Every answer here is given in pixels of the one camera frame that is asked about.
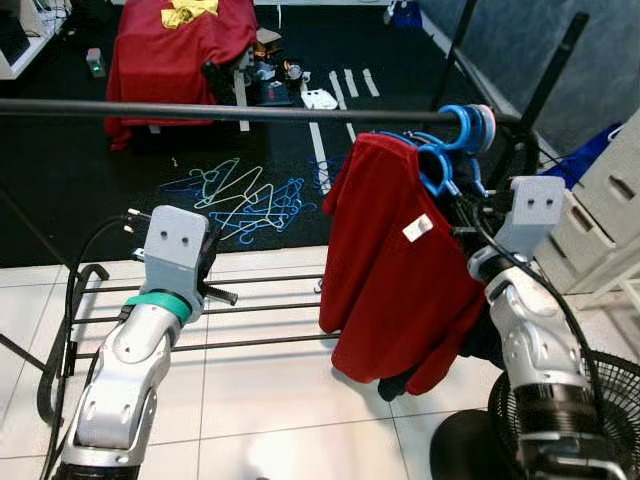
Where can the blue plastic hanger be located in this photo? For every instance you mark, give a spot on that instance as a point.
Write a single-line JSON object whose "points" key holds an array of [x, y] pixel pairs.
{"points": [[445, 125]]}

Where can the white shelf unit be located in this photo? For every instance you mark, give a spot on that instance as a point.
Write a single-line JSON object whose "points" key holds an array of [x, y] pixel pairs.
{"points": [[25, 50]]}

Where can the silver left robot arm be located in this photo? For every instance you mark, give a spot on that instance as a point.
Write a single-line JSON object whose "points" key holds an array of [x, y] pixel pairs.
{"points": [[120, 390]]}

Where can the blue box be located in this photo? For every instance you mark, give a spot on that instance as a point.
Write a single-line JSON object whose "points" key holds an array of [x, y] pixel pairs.
{"points": [[405, 14]]}

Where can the red shirt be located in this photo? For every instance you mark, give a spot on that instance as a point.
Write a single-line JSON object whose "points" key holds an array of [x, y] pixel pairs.
{"points": [[400, 290]]}

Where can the white plastic shell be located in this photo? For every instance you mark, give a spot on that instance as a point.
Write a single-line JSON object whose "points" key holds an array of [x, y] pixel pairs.
{"points": [[320, 99]]}

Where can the black equipment box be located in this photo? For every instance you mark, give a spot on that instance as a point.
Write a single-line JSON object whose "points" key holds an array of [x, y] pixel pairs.
{"points": [[275, 95]]}

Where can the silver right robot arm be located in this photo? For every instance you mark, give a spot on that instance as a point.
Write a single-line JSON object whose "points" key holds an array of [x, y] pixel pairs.
{"points": [[530, 340]]}

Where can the blue cloth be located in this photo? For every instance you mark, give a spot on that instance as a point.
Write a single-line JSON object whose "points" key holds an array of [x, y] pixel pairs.
{"points": [[585, 160]]}

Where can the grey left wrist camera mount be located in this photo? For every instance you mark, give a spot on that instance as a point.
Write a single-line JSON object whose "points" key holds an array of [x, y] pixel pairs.
{"points": [[175, 250]]}

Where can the black clothes rack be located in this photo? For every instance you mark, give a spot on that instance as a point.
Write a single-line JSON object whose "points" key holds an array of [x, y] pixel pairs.
{"points": [[250, 112]]}

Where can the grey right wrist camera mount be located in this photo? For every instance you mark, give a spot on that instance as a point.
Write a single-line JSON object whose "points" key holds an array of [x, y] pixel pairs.
{"points": [[535, 210]]}

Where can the black studded sole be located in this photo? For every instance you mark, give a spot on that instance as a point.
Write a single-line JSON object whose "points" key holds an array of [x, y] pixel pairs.
{"points": [[220, 85]]}

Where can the long white strip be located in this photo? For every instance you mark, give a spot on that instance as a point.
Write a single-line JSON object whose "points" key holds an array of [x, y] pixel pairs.
{"points": [[319, 155], [347, 130]]}

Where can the black floor fan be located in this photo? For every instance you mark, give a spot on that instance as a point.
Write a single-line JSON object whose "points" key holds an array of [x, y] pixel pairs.
{"points": [[620, 400]]}

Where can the white drawer unit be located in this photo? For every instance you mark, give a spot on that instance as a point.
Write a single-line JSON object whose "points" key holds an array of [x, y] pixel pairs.
{"points": [[600, 230]]}

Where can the red flag cloth yellow star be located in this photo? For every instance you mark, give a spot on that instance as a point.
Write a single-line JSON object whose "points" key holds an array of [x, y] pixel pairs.
{"points": [[165, 60]]}

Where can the black floor mat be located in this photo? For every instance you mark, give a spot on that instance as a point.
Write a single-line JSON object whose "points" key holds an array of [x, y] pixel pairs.
{"points": [[80, 190]]}

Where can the pink plastic hanger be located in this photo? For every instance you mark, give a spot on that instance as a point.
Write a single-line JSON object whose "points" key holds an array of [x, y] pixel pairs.
{"points": [[488, 125]]}

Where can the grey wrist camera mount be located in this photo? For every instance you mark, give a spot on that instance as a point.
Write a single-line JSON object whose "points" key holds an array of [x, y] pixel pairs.
{"points": [[535, 210], [175, 250]]}

